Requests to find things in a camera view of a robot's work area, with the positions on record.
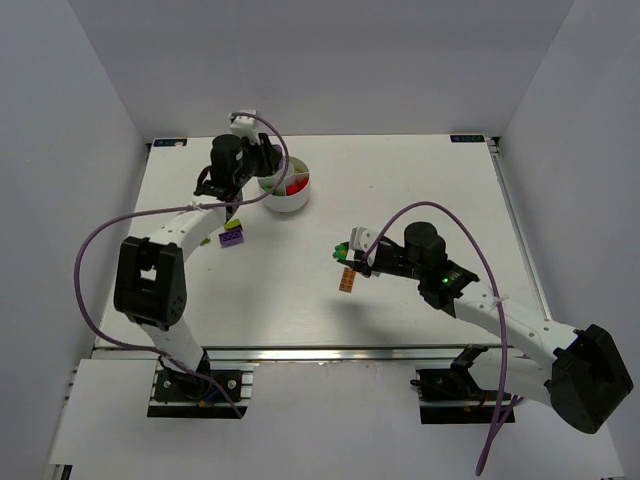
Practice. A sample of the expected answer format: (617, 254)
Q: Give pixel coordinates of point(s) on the orange flat lego plate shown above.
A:
(347, 280)

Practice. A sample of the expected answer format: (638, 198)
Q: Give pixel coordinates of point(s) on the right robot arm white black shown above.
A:
(579, 373)

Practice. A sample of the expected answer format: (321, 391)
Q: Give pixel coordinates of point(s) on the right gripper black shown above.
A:
(364, 263)

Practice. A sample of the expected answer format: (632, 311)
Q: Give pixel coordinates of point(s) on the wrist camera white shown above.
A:
(364, 241)
(244, 125)

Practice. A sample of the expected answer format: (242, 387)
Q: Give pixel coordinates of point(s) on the aluminium table frame rail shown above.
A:
(530, 267)

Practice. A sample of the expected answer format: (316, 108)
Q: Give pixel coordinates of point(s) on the olive green lego brick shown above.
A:
(234, 224)

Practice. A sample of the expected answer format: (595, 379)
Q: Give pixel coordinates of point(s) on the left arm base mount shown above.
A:
(170, 400)

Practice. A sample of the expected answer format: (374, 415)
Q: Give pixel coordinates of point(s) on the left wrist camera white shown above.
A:
(244, 125)

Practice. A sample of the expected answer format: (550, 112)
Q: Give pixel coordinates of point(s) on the red lego brick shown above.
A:
(294, 189)

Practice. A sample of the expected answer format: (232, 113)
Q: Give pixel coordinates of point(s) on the purple green lego piece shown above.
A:
(342, 251)

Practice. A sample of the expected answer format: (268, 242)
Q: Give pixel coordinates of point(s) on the purple lego brick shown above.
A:
(231, 238)

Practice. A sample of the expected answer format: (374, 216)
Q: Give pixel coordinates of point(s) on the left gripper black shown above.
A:
(272, 157)

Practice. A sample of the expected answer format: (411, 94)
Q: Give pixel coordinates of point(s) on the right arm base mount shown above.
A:
(450, 396)

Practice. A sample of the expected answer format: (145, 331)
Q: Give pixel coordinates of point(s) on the white round divided container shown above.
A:
(297, 172)

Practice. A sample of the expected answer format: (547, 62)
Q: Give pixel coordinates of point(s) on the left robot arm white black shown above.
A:
(150, 286)

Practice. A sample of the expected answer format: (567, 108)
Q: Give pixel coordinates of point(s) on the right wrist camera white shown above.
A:
(364, 241)

